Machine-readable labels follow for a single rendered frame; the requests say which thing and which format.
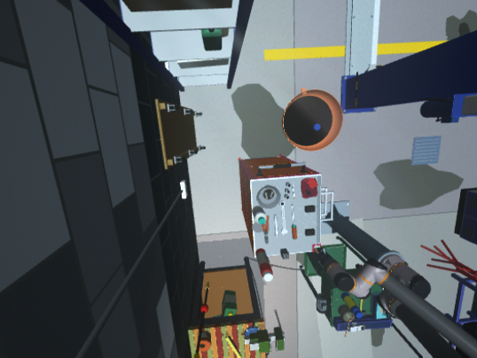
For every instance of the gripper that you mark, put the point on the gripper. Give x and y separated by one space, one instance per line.
322 254

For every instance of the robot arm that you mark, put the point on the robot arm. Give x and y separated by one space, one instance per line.
417 298

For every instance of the black block rest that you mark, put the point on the black block rest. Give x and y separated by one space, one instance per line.
309 208
309 232

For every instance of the black key holder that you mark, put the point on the black key holder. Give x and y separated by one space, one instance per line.
285 253

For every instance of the red roller cabinet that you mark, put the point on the red roller cabinet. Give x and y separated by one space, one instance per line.
246 201

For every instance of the black cabinet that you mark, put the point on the black cabinet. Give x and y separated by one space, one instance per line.
466 216

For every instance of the red and white tag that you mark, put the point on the red and white tag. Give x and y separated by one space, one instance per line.
316 245

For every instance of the orange screwdriver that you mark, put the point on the orange screwdriver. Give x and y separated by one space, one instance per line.
294 231

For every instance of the green tool cart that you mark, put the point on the green tool cart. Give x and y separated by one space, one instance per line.
335 298

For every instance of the yellow and blue cylinder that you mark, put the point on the yellow and blue cylinder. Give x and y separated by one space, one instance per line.
351 300

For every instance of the red and white cylinder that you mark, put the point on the red and white cylinder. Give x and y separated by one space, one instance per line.
264 266

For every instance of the teal and orange tool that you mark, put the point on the teal and orange tool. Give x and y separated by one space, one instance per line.
265 225

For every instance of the grey round canister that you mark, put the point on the grey round canister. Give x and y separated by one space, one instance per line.
347 315

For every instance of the red box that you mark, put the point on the red box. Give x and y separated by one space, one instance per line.
311 186

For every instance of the black sockets row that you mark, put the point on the black sockets row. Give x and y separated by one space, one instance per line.
287 190

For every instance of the grey cylinder can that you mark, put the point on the grey cylinder can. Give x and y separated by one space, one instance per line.
258 214

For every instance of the grey round socket tray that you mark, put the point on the grey round socket tray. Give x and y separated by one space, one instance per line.
268 195

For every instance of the teal box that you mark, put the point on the teal box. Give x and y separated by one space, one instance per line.
382 313

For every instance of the green machine block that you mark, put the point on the green machine block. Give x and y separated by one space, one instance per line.
265 338

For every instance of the brown top workbench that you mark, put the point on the brown top workbench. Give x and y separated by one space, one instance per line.
227 298

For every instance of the black lever red knob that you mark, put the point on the black lever red knob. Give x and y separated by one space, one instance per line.
203 309

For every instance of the red rods bundle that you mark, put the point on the red rods bundle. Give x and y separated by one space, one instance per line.
452 260

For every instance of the orange oil drain pan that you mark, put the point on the orange oil drain pan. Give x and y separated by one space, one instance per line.
313 120

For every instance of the blue floor grate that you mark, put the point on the blue floor grate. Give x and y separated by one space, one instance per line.
426 149

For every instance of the orange round part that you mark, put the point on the orange round part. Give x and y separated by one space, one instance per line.
204 345

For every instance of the black cylinder tank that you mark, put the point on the black cylinder tank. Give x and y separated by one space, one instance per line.
434 108

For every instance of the brown pegboard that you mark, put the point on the brown pegboard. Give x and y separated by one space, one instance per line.
176 132

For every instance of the dark blue beam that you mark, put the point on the dark blue beam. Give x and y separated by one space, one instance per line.
238 41

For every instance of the green box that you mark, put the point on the green box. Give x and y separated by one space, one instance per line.
211 38

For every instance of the white shelf unit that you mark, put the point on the white shelf unit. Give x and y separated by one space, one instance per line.
179 33

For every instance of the blue frame trolley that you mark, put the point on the blue frame trolley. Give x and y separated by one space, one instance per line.
462 298

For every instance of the white wall switch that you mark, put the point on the white wall switch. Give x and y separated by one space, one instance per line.
183 189

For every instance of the grey wall rail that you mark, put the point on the grey wall rail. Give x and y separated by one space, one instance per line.
130 279

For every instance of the white lift post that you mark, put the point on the white lift post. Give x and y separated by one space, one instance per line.
359 37

